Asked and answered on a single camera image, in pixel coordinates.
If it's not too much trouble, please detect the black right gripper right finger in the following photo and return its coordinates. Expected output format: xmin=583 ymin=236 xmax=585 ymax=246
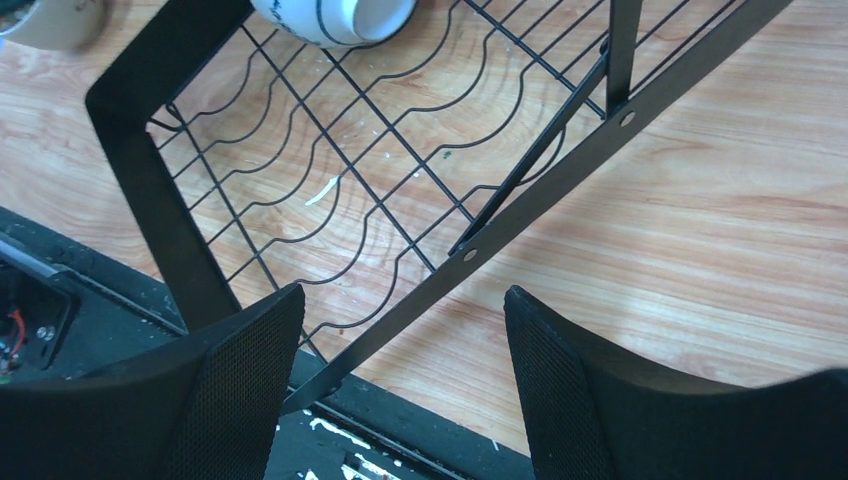
xmin=504 ymin=286 xmax=847 ymax=479

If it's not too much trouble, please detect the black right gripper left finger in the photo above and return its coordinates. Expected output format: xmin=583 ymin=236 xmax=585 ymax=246
xmin=1 ymin=284 xmax=305 ymax=479

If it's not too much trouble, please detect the black wire dish rack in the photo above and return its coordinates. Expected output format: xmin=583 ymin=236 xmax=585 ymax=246
xmin=85 ymin=1 xmax=785 ymax=413

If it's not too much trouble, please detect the white blue rose bowl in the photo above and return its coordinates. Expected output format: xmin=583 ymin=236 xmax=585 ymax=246
xmin=251 ymin=0 xmax=417 ymax=49

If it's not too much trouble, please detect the beige floral bowl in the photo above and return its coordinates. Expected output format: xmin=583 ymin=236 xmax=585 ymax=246
xmin=1 ymin=0 xmax=107 ymax=51

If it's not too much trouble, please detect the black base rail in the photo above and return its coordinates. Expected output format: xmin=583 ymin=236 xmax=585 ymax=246
xmin=1 ymin=209 xmax=533 ymax=479

